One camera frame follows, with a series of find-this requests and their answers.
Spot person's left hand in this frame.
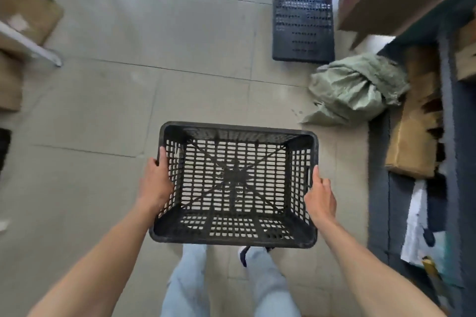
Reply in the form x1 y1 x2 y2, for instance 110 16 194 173
136 146 175 219

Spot person's right hand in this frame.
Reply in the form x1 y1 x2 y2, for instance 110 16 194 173
304 165 337 230

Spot black perforated plastic basket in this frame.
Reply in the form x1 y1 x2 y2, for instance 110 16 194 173
149 121 320 248

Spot person's left forearm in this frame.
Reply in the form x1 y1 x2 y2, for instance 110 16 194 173
28 200 158 317

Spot person's right forearm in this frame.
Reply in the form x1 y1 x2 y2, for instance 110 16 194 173
312 213 448 317

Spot green woven sack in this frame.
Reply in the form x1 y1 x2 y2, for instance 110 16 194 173
300 53 410 127

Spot person's dark shoe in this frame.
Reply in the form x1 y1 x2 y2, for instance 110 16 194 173
239 246 274 268

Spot white paper sheets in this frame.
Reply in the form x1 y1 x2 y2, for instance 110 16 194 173
400 179 437 265

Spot flattened brown cardboard stack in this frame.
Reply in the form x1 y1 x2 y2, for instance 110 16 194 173
385 46 445 179

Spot person's light blue jeans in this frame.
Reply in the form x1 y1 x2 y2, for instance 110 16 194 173
160 244 302 317

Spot dark blue metal shelf rack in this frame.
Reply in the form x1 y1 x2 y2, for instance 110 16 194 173
367 0 476 291

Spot black platform hand trolley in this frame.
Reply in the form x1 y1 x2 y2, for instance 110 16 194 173
272 0 346 65

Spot small brown cardboard box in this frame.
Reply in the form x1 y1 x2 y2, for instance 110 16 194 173
0 51 25 112

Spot white metal bar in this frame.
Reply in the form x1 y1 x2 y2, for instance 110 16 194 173
0 20 63 67

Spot brown cardboard box with label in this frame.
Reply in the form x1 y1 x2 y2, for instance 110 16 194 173
0 0 64 50

